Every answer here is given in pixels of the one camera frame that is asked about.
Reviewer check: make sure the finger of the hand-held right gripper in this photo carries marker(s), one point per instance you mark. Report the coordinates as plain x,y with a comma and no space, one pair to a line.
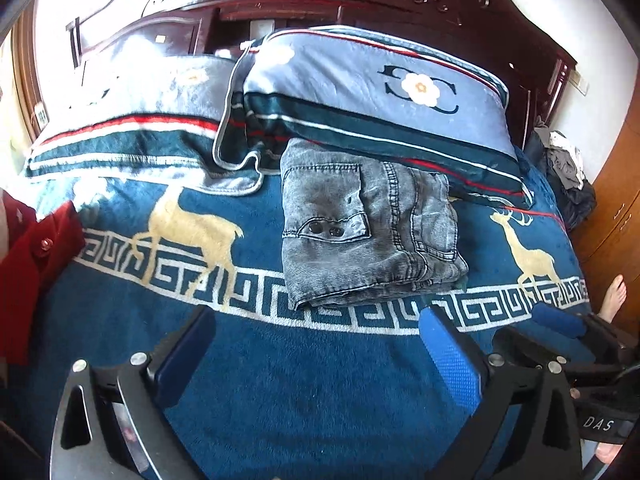
560,321
545,345

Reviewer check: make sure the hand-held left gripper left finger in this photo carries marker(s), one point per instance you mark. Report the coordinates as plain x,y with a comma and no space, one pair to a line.
180,355

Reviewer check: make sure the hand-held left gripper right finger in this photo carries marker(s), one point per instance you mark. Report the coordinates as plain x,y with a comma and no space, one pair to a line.
450,360

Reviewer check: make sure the grey denim pants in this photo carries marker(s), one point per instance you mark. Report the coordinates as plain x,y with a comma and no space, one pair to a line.
350,220

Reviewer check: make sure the person's bare foot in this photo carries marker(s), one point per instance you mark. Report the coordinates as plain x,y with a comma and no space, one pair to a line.
612,297
607,454

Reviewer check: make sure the dark clothes pile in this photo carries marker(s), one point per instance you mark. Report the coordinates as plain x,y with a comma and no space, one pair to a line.
580,205

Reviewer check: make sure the blue deer printed blanket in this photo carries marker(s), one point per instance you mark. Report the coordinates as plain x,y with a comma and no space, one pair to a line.
300,385

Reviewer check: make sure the brown wooden wardrobe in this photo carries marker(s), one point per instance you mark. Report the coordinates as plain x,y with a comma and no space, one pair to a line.
615,210

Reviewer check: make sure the grey crumpled garment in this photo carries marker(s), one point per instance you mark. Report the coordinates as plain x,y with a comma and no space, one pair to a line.
565,160

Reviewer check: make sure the red garment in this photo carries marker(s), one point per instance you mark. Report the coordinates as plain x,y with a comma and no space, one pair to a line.
35,270

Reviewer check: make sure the grey-blue floral pillow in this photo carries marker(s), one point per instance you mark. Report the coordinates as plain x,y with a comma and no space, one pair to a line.
350,85
125,110

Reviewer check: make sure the dark carved wooden headboard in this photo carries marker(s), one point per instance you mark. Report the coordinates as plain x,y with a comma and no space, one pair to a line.
320,5

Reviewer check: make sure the white wall socket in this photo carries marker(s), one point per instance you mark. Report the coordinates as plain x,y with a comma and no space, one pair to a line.
580,82

